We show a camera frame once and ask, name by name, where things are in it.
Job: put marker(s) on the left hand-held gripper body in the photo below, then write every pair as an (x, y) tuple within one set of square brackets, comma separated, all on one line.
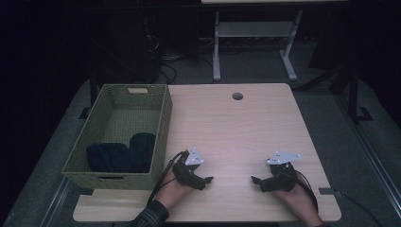
[(186, 175)]

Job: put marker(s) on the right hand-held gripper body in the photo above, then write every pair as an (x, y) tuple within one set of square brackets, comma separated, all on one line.
[(282, 179)]

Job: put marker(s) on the dark navy shirt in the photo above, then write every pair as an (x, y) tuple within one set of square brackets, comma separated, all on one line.
[(121, 156)]

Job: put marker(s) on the green woven basket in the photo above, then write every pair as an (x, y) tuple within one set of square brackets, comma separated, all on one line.
[(126, 113)]

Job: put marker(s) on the person's left hand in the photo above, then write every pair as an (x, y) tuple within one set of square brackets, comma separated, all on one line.
[(171, 192)]

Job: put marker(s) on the person's right hand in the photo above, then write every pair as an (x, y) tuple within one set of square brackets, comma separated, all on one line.
[(298, 201)]

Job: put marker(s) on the black metal stand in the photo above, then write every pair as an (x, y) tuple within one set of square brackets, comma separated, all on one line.
[(353, 91)]

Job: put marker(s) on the white metal rack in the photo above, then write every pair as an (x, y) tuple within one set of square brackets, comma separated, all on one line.
[(255, 29)]

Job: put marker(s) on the grey table edge bracket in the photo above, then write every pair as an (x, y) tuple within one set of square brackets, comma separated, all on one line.
[(326, 191)]

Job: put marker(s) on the metal floor rail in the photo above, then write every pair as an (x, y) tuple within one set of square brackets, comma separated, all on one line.
[(58, 198), (372, 154)]

